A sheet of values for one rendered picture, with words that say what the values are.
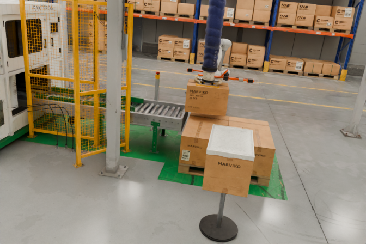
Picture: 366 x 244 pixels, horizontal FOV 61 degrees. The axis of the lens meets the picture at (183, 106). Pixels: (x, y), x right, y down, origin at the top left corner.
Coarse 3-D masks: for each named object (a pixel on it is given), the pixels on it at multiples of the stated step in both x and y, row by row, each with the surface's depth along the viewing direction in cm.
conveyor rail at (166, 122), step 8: (32, 104) 477; (64, 104) 468; (72, 104) 466; (80, 104) 469; (48, 112) 476; (56, 112) 474; (64, 112) 472; (72, 112) 470; (80, 112) 468; (88, 112) 466; (136, 112) 456; (120, 120) 462; (136, 120) 458; (144, 120) 456; (152, 120) 454; (160, 120) 452; (168, 120) 450; (176, 120) 448; (160, 128) 455; (168, 128) 453; (176, 128) 451
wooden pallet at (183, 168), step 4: (180, 164) 417; (184, 164) 416; (188, 164) 415; (180, 168) 419; (184, 168) 418; (188, 168) 417; (180, 172) 421; (184, 172) 420; (188, 172) 420; (192, 172) 421; (196, 172) 422; (200, 172) 423; (260, 176) 404; (264, 176) 403; (252, 180) 414; (256, 180) 415; (260, 180) 406; (264, 180) 405; (268, 180) 404; (256, 184) 408; (260, 184) 407; (264, 184) 406; (268, 184) 406
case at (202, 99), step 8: (192, 80) 473; (192, 88) 444; (200, 88) 443; (208, 88) 442; (216, 88) 441; (224, 88) 443; (192, 96) 448; (200, 96) 446; (208, 96) 445; (216, 96) 444; (224, 96) 443; (192, 104) 451; (200, 104) 450; (208, 104) 449; (216, 104) 448; (224, 104) 447; (200, 112) 454; (208, 112) 453; (216, 112) 452; (224, 112) 450
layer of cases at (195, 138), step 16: (192, 112) 492; (192, 128) 431; (208, 128) 436; (256, 128) 451; (192, 144) 405; (256, 144) 398; (272, 144) 402; (192, 160) 412; (256, 160) 398; (272, 160) 395
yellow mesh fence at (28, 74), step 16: (64, 0) 411; (96, 16) 410; (80, 32) 423; (96, 32) 416; (32, 48) 441; (96, 48) 423; (64, 64) 441; (96, 64) 430; (64, 80) 446; (80, 80) 442; (96, 80) 437; (64, 96) 456; (32, 112) 473; (96, 112) 453; (32, 128) 479
